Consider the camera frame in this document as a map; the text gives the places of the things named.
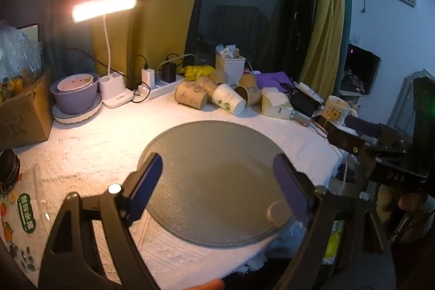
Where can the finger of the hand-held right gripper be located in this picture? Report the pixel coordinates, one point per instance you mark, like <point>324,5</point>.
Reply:
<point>362,126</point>
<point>345,140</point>

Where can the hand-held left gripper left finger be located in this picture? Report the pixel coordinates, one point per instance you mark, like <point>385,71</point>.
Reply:
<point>149,179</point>

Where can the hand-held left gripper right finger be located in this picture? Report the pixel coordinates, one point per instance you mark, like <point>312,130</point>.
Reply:
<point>290,184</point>

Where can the large brown paper cup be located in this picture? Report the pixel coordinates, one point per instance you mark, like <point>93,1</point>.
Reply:
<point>190,94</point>

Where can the white paper cup green print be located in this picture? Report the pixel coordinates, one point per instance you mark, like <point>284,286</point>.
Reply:
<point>227,99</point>

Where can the person's left hand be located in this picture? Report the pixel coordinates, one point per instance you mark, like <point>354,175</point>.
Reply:
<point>207,285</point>

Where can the white mug yellow print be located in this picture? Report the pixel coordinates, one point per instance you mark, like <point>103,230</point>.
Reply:
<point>334,111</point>

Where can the black box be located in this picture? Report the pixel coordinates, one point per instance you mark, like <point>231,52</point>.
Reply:
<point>304,103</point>

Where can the black appliance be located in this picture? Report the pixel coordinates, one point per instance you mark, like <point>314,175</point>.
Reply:
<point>362,67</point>

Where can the grey round plate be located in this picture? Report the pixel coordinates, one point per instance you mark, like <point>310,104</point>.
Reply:
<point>210,167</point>

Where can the white tube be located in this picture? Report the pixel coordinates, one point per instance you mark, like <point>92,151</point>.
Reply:
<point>307,89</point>

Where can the white textured tablecloth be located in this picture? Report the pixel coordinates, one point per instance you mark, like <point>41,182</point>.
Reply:
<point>95,147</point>

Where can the yellow plastic bag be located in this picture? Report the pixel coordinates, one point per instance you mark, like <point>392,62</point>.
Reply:
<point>333,242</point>

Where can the yellow tissue pack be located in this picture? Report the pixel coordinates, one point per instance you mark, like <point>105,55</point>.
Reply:
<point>275,105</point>

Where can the white scalloped plate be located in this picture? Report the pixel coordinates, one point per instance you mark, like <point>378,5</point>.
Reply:
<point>91,111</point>

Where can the white power strip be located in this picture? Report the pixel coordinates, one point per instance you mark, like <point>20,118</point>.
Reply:
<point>163,88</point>

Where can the purple cloth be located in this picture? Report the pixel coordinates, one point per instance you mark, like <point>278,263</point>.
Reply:
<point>272,79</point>

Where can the white charger plug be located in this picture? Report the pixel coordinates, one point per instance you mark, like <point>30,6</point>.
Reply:
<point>148,76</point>

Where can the black charger plug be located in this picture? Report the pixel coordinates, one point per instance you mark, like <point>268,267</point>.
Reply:
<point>169,72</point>

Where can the purple bowl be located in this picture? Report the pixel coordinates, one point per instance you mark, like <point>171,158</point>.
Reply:
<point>73,101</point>

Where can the yellow curtain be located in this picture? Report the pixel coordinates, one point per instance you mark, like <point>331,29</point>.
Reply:
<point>159,4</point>
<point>326,21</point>

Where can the yellow crumpled cloth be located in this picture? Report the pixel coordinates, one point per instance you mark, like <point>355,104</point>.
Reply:
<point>197,72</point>

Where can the small pale inner bowl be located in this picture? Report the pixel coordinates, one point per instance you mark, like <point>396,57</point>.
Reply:
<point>73,83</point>

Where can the white woven basket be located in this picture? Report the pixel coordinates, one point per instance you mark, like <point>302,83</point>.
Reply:
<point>231,71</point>

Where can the printed clear plastic bag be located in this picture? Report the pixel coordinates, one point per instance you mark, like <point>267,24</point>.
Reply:
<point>25,215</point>

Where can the cardboard box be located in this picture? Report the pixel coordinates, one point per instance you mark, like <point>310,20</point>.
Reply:
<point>23,120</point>

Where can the packets in basket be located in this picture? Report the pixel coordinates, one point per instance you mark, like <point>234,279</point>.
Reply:
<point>228,50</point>

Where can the white desk lamp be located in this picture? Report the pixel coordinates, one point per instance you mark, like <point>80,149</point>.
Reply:
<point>105,6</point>

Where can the clear plastic bag of fruit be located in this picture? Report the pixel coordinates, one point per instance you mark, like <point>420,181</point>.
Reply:
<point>17,55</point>

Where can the small framed mirror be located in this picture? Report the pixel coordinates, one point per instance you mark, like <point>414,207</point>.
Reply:
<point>30,31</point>

